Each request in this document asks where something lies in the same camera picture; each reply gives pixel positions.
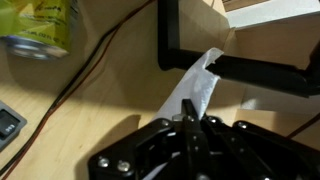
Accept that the black metal stand frame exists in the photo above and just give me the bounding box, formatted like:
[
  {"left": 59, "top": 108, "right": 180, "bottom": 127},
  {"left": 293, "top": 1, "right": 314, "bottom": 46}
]
[{"left": 157, "top": 0, "right": 320, "bottom": 98}]

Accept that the dark mechanical keyboard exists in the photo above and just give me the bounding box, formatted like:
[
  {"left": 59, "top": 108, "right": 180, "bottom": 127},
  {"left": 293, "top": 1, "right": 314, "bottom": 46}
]
[{"left": 0, "top": 99, "right": 28, "bottom": 153}]

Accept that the white paper sheet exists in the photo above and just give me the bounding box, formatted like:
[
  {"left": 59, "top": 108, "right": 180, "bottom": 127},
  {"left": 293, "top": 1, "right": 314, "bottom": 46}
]
[{"left": 143, "top": 47, "right": 225, "bottom": 180}]

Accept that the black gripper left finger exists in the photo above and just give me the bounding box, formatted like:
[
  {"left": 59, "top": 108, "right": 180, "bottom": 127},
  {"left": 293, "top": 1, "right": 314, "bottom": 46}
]
[{"left": 87, "top": 98, "right": 197, "bottom": 180}]

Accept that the crushed yellow drink can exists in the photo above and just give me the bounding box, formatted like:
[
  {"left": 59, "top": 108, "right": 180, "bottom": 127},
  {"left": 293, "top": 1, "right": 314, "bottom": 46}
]
[{"left": 0, "top": 0, "right": 79, "bottom": 62}]

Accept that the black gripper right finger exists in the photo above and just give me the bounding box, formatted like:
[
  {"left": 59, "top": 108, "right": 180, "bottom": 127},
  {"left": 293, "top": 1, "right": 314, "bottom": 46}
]
[{"left": 188, "top": 98, "right": 320, "bottom": 180}]

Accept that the red and black cable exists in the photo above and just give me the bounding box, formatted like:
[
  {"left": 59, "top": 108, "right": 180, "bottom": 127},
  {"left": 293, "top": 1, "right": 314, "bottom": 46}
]
[{"left": 0, "top": 0, "right": 158, "bottom": 178}]

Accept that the thin red wire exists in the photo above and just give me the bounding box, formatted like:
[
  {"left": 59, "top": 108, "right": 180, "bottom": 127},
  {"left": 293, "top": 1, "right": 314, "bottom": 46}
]
[{"left": 286, "top": 113, "right": 320, "bottom": 139}]

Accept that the white ledge board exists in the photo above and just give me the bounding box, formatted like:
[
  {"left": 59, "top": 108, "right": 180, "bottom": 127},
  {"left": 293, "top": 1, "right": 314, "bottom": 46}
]
[{"left": 225, "top": 0, "right": 320, "bottom": 30}]

